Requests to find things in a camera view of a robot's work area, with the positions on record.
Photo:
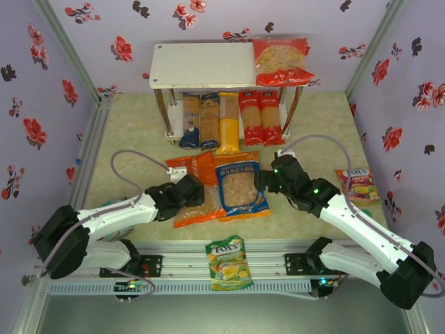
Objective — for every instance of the blue orecchiette pasta bag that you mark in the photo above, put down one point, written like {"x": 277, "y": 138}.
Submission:
{"x": 240, "y": 188}

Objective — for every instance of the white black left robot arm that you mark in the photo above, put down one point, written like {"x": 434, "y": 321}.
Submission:
{"x": 114, "y": 215}

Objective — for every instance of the aluminium side rail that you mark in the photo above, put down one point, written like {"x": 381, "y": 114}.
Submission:
{"x": 92, "y": 139}

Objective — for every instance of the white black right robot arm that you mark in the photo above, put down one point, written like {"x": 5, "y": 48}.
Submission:
{"x": 361, "y": 229}

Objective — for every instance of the green Fox's candy bag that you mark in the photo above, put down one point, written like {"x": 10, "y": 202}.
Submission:
{"x": 229, "y": 264}

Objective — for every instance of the aluminium lower frame bar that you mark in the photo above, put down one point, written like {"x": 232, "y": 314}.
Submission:
{"x": 29, "y": 309}
{"x": 413, "y": 306}

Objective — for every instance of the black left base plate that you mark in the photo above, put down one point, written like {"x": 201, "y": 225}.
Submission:
{"x": 153, "y": 266}

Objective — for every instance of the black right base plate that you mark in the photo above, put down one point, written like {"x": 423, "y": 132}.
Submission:
{"x": 293, "y": 264}

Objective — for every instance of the dark blue spaghetti pack with figure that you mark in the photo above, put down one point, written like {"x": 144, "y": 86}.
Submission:
{"x": 190, "y": 118}

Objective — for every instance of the pink Fox's candy bag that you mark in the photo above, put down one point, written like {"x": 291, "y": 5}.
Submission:
{"x": 361, "y": 188}

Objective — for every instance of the small circuit board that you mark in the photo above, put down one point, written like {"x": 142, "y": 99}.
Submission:
{"x": 130, "y": 286}
{"x": 327, "y": 282}

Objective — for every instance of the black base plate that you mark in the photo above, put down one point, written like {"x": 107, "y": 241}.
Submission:
{"x": 153, "y": 266}
{"x": 293, "y": 264}

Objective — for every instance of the red spaghetti pack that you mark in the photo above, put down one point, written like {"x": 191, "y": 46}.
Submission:
{"x": 273, "y": 118}
{"x": 252, "y": 118}

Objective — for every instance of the blue gold spaghetti pack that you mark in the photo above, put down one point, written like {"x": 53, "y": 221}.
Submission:
{"x": 209, "y": 118}

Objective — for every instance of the white two-tier shelf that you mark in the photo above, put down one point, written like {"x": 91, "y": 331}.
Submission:
{"x": 201, "y": 66}

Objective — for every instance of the yellow spaghetti pack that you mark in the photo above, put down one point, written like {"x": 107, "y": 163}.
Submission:
{"x": 228, "y": 132}

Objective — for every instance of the aluminium corner post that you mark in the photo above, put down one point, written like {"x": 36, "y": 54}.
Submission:
{"x": 66, "y": 45}
{"x": 375, "y": 45}

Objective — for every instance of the red macaroni pasta bag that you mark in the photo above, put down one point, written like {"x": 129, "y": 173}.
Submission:
{"x": 281, "y": 59}

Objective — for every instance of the orange macaroni pasta bag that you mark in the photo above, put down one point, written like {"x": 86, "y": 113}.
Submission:
{"x": 201, "y": 167}

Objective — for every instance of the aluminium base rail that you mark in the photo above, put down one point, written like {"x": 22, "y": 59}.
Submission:
{"x": 187, "y": 264}

